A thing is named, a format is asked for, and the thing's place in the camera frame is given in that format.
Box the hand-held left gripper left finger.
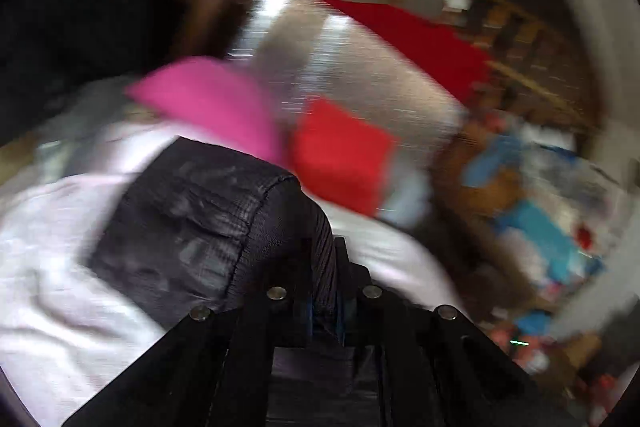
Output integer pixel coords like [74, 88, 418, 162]
[65, 286, 314, 427]

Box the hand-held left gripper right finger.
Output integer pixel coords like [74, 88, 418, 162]
[334, 236, 566, 427]

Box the dark grey large garment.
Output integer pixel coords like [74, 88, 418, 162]
[86, 136, 341, 348]

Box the black clothes pile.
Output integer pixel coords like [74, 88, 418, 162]
[0, 0, 166, 142]

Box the red pillow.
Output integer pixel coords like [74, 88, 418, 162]
[290, 97, 398, 218]

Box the pile of colourful clutter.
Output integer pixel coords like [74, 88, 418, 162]
[440, 107, 621, 408]

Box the white blanket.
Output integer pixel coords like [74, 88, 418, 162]
[0, 122, 471, 427]

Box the silver foil mat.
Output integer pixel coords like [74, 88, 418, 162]
[225, 0, 466, 158]

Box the pink pillow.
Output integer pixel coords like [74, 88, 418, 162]
[125, 57, 288, 162]

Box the red cloth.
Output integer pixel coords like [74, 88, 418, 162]
[322, 0, 493, 104]

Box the wooden side table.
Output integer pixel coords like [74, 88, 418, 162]
[125, 0, 261, 58]

